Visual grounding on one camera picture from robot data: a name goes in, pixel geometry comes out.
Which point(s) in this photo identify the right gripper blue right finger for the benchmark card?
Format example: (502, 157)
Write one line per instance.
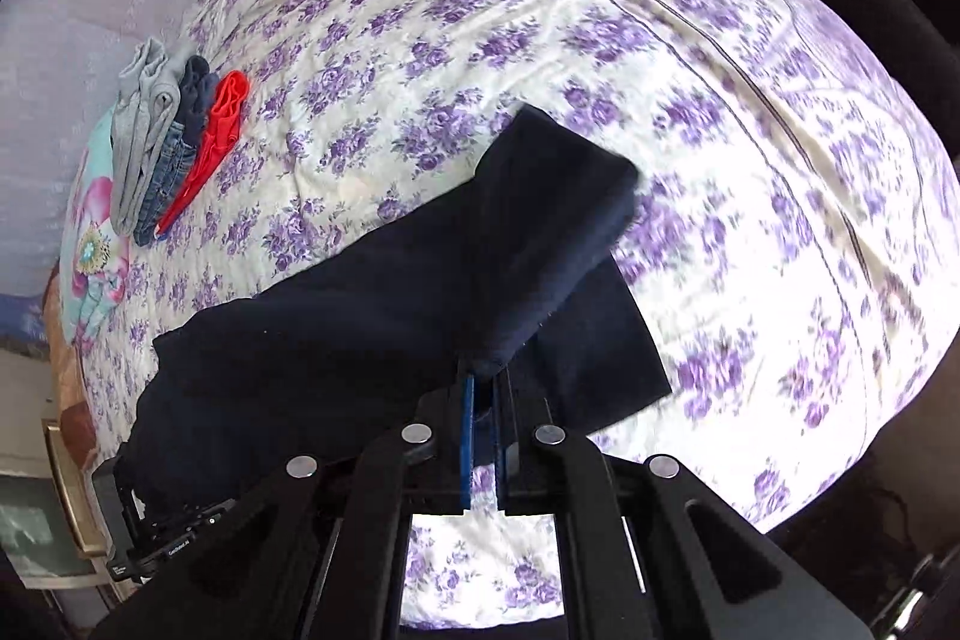
(502, 437)

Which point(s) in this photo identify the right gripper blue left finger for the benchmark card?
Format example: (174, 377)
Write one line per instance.
(465, 447)

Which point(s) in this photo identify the navy blue pants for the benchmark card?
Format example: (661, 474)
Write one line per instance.
(511, 271)

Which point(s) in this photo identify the orange brown pillow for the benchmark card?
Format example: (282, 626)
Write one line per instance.
(75, 421)

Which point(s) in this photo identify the blue patterned cloth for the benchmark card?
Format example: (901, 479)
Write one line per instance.
(22, 321)

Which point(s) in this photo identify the folded floral quilt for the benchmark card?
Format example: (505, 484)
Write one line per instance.
(93, 264)

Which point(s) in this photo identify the red folded garment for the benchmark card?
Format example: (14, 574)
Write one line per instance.
(220, 134)

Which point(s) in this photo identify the blue denim folded garment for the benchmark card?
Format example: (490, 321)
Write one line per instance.
(179, 147)

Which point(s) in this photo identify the grey folded garment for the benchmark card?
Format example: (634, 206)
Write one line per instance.
(148, 100)

